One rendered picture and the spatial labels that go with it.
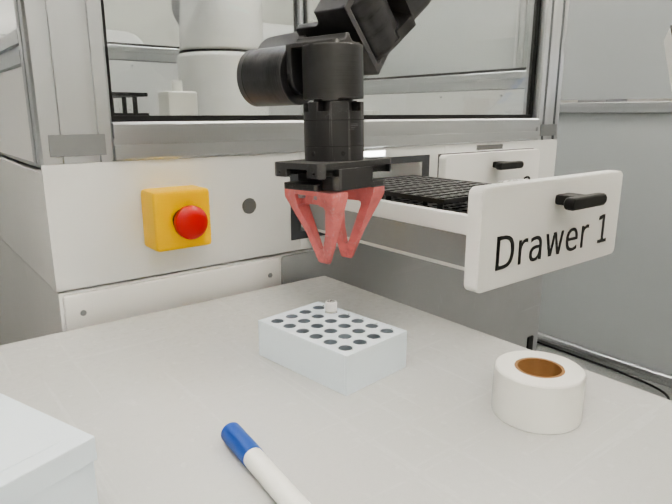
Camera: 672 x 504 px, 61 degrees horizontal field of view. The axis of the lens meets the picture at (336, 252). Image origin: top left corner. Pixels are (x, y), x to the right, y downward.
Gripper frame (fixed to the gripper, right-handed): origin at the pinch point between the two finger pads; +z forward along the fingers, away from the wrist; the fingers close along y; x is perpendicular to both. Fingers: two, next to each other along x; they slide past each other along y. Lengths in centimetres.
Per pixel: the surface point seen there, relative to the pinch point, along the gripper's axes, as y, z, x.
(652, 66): -192, -30, -24
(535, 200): -19.5, -4.0, 11.7
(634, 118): -193, -12, -28
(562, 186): -24.7, -5.1, 12.5
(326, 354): 6.7, 7.4, 4.9
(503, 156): -63, -6, -14
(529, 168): -72, -3, -13
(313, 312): 0.9, 6.7, -2.5
